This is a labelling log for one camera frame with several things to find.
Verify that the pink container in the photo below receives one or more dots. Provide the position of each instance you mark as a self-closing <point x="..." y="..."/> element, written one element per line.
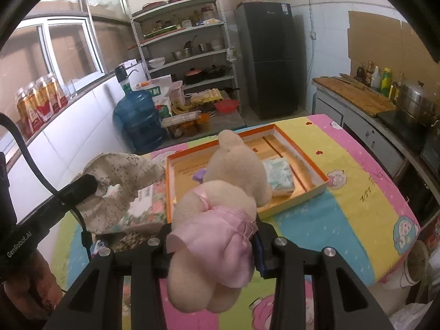
<point x="176" y="94"/>

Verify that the white metal shelving rack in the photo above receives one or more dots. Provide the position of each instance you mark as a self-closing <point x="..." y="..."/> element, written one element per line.
<point x="173" y="37"/>

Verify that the egg carton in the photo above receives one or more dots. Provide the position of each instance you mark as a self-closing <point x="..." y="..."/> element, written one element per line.
<point x="206" y="96"/>

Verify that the orange shallow cardboard tray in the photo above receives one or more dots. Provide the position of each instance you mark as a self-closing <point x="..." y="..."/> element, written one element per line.
<point x="268" y="142"/>

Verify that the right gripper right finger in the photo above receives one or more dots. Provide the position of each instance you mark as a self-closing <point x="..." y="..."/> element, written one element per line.
<point x="341" y="300"/>

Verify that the red plastic basket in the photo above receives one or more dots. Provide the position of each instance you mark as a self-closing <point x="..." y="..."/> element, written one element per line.
<point x="227" y="106"/>

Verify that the bananas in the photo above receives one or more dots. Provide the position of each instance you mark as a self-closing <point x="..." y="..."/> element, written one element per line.
<point x="178" y="109"/>

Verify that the blue water jug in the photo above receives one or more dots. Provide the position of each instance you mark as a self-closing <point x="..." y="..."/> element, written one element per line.
<point x="137" y="118"/>

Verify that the red drink bottles pack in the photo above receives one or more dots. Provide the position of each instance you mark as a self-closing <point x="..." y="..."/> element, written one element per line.
<point x="39" y="102"/>

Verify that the green white tissue box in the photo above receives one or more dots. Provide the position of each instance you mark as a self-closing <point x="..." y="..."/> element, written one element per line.
<point x="142" y="203"/>

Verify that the teddy bear pink dress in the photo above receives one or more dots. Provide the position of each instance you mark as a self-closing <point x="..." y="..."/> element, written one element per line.
<point x="212" y="227"/>

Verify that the black refrigerator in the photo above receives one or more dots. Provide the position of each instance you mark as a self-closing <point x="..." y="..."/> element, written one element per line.
<point x="273" y="58"/>

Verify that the dark sauce bottle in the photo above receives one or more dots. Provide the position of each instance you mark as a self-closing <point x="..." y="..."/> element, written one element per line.
<point x="360" y="74"/>

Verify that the grey kitchen cabinet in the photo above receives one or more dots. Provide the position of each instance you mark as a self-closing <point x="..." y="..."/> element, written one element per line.
<point x="393" y="145"/>

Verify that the green bottle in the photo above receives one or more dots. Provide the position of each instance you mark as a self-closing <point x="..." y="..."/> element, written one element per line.
<point x="386" y="82"/>

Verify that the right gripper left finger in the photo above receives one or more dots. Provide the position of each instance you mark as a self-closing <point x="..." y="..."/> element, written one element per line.
<point x="94" y="300"/>

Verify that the steel steamer pot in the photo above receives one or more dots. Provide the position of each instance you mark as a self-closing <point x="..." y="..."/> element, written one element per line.
<point x="416" y="108"/>

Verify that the person's left hand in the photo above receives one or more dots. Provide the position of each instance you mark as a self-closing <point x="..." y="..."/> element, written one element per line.
<point x="33" y="288"/>

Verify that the white bottle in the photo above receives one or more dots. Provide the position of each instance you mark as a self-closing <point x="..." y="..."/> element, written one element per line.
<point x="375" y="83"/>

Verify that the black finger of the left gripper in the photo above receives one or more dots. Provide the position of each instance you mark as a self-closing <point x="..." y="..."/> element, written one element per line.
<point x="74" y="193"/>

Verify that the colourful cartoon bed sheet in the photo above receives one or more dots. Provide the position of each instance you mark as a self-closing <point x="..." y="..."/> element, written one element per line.
<point x="362" y="214"/>

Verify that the floral grey cloth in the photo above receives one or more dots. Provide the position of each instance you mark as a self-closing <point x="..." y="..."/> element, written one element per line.
<point x="120" y="176"/>

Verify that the green patterned tissue pack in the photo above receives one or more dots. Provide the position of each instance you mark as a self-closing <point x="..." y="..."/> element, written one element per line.
<point x="279" y="176"/>

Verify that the green metal side table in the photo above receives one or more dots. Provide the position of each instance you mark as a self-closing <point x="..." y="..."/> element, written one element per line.
<point x="218" y="122"/>

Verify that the white green flour bag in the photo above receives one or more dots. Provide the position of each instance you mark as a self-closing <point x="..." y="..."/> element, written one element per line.
<point x="159" y="89"/>

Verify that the orange jars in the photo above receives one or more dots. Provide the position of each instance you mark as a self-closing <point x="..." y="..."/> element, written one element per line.
<point x="192" y="128"/>

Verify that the black red-lid pot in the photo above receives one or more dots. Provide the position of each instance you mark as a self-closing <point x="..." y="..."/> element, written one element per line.
<point x="194" y="76"/>

